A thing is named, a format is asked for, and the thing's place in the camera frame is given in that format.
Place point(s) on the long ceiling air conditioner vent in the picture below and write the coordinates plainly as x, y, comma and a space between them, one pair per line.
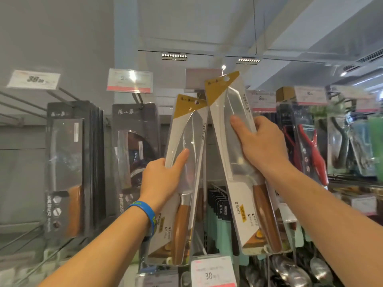
368, 58

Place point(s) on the person's left forearm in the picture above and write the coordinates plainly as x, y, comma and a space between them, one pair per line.
98, 254

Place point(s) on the blue wristband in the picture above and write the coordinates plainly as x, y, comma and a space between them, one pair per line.
148, 209

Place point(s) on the black linear track light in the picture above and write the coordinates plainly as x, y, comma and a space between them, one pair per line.
174, 56
249, 60

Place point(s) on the packaged round black knife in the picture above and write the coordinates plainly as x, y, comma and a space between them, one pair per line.
134, 116

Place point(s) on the white red-edged price tag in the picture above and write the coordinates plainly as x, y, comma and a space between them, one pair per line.
359, 204
212, 275
311, 95
33, 80
263, 101
365, 104
128, 80

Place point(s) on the brown cardboard box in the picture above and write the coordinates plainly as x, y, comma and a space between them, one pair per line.
285, 94

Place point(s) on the grey metal display shelf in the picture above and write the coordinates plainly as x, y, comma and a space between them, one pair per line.
24, 176

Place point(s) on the packaged cleaver wooden handle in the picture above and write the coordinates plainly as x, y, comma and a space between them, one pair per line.
65, 146

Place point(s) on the grey-backed flip price tag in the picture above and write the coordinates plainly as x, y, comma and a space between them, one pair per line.
197, 79

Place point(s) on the person's right hand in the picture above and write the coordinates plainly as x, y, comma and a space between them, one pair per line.
266, 146

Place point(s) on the person's left hand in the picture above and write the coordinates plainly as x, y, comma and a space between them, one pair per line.
161, 182

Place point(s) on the row of red Y-peeler packages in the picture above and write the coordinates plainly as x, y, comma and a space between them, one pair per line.
282, 113

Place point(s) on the person's right forearm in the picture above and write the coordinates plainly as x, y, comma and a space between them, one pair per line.
323, 212

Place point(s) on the row of red straight-peeler packages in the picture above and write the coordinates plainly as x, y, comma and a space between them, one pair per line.
311, 155

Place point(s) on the row of mint carded utensils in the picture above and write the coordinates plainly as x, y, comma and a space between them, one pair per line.
221, 236

